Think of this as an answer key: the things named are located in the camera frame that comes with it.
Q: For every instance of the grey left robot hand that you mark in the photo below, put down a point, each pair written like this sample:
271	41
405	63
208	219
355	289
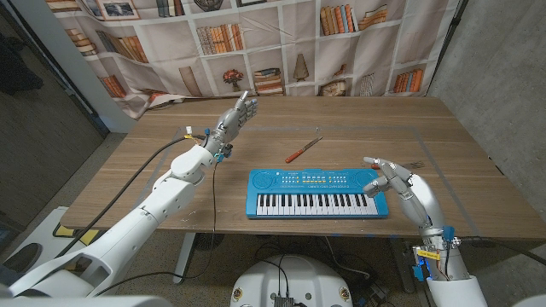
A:
232	123

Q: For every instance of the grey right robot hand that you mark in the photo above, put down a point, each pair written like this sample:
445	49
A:
420	200

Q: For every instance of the blue toy piano keyboard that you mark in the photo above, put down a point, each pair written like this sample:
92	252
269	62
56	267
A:
315	183

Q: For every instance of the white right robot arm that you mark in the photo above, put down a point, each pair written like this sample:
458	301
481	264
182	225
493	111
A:
452	294

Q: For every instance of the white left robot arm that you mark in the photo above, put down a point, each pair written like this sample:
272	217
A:
170	196

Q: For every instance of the printed bookshelf backdrop cloth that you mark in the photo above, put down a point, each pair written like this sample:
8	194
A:
264	59

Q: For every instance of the floor power strip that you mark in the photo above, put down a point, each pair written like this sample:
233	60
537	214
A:
375	292

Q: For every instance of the black round floor object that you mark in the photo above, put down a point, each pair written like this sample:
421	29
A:
209	242

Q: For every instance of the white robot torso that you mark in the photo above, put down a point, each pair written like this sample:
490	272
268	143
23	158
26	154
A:
307	277

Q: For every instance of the white table leg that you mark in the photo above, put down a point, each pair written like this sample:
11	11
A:
184	256

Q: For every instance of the black backdrop stand pole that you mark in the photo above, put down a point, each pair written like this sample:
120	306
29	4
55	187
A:
448	42

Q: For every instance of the small grey electronics box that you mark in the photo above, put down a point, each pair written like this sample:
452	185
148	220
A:
283	302

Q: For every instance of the yellow flat pad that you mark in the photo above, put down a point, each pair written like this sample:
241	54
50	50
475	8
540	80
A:
70	232

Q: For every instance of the white floor platform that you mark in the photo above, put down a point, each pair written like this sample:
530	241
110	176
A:
42	230

